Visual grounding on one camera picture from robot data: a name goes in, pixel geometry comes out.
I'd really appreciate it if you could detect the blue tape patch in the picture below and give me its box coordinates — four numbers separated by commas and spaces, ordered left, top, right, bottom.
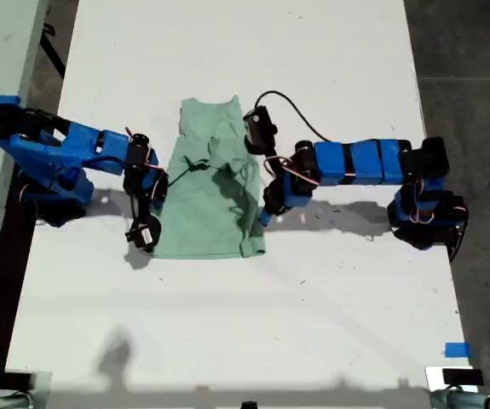
444, 342, 472, 359

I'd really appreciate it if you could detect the pale green T-shirt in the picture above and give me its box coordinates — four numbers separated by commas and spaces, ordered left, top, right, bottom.
153, 95, 267, 260

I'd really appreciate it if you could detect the silver mounting plate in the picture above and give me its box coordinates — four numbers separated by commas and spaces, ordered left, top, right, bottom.
424, 366, 485, 393

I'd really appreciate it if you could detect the black camera box with label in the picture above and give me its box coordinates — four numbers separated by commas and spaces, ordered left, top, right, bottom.
243, 106, 279, 155
124, 214, 163, 253

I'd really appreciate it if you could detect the black frame beam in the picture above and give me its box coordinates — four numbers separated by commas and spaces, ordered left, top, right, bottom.
0, 165, 37, 400

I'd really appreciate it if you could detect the black strap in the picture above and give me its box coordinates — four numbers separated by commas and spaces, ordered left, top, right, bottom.
39, 23, 67, 80

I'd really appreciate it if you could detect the grey metal tube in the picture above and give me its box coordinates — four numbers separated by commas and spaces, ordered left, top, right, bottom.
429, 388, 490, 409
0, 391, 33, 409

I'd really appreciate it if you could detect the small black box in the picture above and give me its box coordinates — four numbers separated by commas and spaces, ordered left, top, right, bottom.
442, 368, 484, 387
3, 371, 37, 391

